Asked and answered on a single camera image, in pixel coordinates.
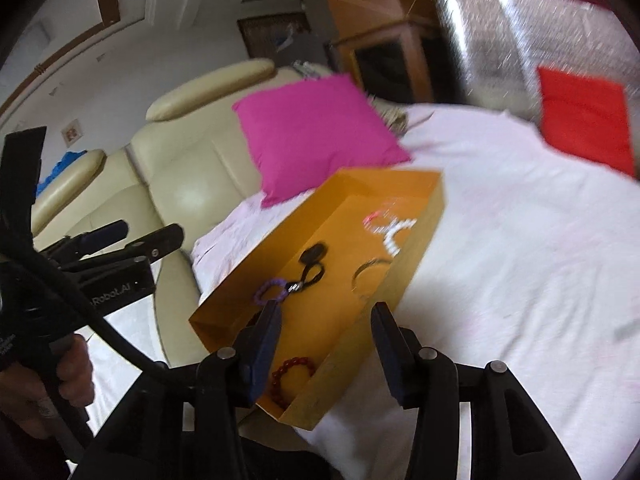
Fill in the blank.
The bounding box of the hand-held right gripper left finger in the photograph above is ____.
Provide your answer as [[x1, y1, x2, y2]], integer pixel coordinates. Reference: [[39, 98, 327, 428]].
[[75, 301, 284, 480]]

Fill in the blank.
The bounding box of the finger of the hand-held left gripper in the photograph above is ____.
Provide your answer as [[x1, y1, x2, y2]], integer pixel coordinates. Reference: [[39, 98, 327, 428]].
[[37, 220, 129, 261], [65, 224, 185, 273]]

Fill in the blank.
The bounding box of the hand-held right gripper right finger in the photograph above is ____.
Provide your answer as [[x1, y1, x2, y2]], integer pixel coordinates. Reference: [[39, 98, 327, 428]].
[[371, 301, 583, 480]]

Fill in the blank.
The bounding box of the red bead bracelet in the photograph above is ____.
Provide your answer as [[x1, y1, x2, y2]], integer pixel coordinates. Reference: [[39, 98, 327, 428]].
[[270, 356, 317, 397]]

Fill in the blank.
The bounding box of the purple bead bracelet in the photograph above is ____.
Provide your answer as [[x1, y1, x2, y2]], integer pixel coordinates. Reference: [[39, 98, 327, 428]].
[[254, 278, 287, 306]]

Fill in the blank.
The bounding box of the black cord bracelet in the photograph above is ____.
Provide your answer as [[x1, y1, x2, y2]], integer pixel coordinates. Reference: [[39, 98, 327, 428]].
[[285, 262, 326, 295]]

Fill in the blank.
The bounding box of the pale bead bracelet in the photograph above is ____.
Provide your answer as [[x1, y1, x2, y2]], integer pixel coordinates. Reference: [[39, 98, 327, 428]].
[[382, 217, 418, 258]]

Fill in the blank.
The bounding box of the orange cardboard box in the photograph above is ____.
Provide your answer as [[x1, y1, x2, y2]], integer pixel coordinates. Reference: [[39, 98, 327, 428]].
[[188, 167, 446, 432]]

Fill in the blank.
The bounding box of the person's left hand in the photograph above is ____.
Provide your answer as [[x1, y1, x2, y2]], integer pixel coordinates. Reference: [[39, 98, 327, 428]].
[[0, 332, 96, 441]]

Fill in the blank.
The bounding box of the cream leather sofa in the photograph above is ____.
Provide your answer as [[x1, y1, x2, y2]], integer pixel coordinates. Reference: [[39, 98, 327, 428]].
[[30, 57, 341, 371]]

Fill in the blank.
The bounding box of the blue cloth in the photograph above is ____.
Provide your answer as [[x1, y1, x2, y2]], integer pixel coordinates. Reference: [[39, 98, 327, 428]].
[[37, 149, 88, 193]]

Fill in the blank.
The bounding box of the thin metal bangle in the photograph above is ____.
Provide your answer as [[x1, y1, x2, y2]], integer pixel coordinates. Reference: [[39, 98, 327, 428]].
[[351, 257, 393, 293]]

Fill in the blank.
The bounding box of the white embossed blanket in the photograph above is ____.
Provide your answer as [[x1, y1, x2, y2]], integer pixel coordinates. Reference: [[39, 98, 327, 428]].
[[85, 102, 640, 480]]

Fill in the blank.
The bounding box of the pink pillow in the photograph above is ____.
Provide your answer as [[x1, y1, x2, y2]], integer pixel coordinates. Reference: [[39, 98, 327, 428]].
[[232, 72, 413, 208]]

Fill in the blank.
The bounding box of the dark wooden framed panel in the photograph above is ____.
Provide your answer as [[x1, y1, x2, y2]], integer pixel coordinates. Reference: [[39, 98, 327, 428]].
[[237, 12, 313, 61]]

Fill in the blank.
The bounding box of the patterned cloth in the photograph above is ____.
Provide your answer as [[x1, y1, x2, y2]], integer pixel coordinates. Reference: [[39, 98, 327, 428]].
[[375, 97, 416, 136]]

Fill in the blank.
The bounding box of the red pillow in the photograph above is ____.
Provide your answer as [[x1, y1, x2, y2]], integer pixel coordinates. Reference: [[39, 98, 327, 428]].
[[536, 66, 637, 178]]

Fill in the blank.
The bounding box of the wooden cabinet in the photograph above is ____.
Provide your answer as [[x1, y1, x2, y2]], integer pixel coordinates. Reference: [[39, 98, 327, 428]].
[[310, 0, 481, 106]]

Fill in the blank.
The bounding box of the silver foil mat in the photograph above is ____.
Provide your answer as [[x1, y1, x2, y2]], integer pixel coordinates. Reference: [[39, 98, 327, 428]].
[[435, 0, 631, 121]]

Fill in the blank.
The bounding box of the black cable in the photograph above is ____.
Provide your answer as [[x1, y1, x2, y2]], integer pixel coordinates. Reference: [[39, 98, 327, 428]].
[[0, 255, 171, 376]]

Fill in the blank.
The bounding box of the small framed wall picture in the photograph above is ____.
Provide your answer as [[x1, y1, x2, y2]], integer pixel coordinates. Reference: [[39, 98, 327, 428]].
[[60, 119, 84, 147]]

